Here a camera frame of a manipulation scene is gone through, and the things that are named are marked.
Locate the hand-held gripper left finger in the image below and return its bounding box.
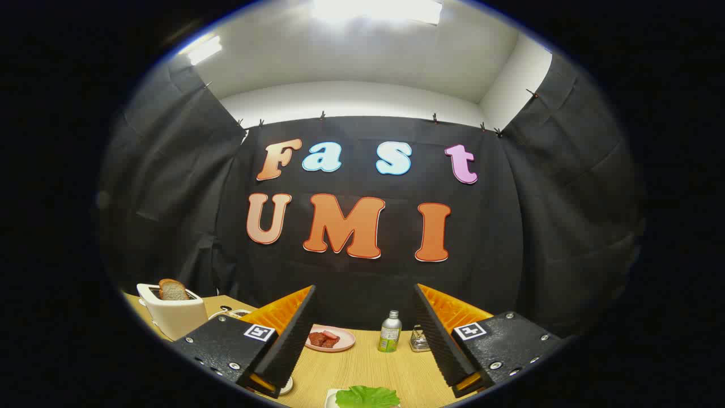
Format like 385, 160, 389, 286
170, 285, 318, 399

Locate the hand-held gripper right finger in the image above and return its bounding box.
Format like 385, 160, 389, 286
413, 283, 562, 398

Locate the green lettuce leaf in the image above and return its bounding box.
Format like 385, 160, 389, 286
335, 385, 401, 408

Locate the green label metal bottle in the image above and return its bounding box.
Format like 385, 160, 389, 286
378, 310, 403, 353

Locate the pink plate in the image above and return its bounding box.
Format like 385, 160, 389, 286
305, 325, 356, 353

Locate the white divided bean dish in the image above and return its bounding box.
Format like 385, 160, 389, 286
208, 307, 253, 321

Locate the white toaster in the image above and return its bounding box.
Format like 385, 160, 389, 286
137, 282, 208, 341

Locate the brown-crusted bread slice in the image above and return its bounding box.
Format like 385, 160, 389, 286
158, 278, 190, 301

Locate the black backdrop cloth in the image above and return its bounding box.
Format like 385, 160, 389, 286
96, 54, 646, 341

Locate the small ceiling light panel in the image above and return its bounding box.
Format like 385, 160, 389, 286
180, 35, 223, 66

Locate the large ceiling light panel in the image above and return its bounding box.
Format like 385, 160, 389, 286
312, 0, 443, 26

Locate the metal wire rack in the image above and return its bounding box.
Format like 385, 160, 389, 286
409, 325, 431, 352

